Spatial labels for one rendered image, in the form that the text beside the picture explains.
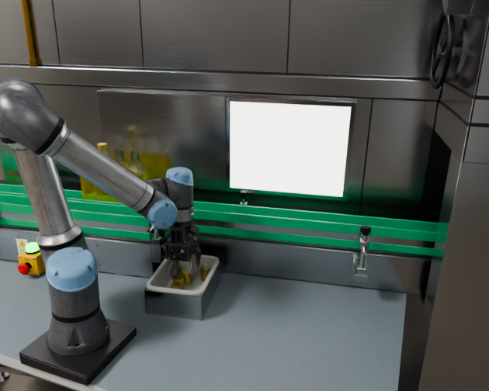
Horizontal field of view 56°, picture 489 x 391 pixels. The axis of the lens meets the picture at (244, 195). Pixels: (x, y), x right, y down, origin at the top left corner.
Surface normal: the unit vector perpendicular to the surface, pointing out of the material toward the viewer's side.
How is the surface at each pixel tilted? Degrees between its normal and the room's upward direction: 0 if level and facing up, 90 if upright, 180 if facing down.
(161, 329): 0
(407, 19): 90
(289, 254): 90
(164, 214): 91
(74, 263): 9
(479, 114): 90
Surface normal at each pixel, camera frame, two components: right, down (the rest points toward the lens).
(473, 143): -0.20, 0.35
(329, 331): 0.01, -0.93
